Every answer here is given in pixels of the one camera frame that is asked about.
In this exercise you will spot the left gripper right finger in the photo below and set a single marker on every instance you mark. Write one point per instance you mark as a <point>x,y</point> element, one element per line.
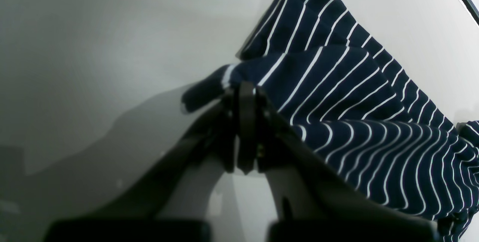
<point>313,203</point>

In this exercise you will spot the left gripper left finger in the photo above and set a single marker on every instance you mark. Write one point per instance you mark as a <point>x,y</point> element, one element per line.
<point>168,203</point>

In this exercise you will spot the navy white striped t-shirt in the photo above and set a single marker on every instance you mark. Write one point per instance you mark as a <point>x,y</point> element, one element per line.
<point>354,105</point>

